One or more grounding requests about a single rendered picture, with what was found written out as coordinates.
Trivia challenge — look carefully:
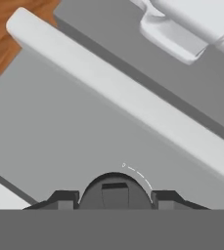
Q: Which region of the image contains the dark grey round stove knob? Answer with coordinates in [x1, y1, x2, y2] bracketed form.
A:
[78, 171, 155, 211]

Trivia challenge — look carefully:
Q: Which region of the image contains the white oven door handle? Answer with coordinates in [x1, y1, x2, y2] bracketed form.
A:
[5, 7, 224, 188]

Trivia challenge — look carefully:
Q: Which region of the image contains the white cabinet front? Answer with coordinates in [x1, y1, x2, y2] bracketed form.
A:
[0, 174, 32, 211]

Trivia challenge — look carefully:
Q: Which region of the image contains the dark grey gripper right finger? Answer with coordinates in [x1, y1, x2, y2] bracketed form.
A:
[150, 189, 211, 211]

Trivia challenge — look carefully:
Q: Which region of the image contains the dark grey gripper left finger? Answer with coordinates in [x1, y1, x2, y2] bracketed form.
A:
[22, 189, 80, 211]

